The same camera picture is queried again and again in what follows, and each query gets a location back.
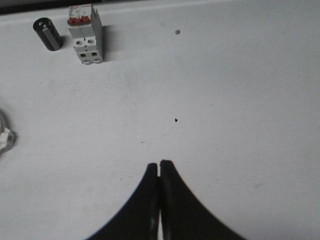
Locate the dark cylindrical capacitor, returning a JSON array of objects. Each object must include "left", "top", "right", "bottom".
[{"left": 32, "top": 17, "right": 63, "bottom": 52}]

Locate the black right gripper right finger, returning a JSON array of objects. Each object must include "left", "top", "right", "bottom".
[{"left": 160, "top": 160, "right": 243, "bottom": 240}]

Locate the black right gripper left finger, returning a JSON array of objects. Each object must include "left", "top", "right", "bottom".
[{"left": 88, "top": 163, "right": 160, "bottom": 240}]

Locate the white circuit breaker red switch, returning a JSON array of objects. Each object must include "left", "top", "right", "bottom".
[{"left": 67, "top": 4, "right": 104, "bottom": 65}]

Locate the white half pipe clamp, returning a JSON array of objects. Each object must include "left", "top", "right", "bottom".
[{"left": 0, "top": 108, "right": 17, "bottom": 156}]

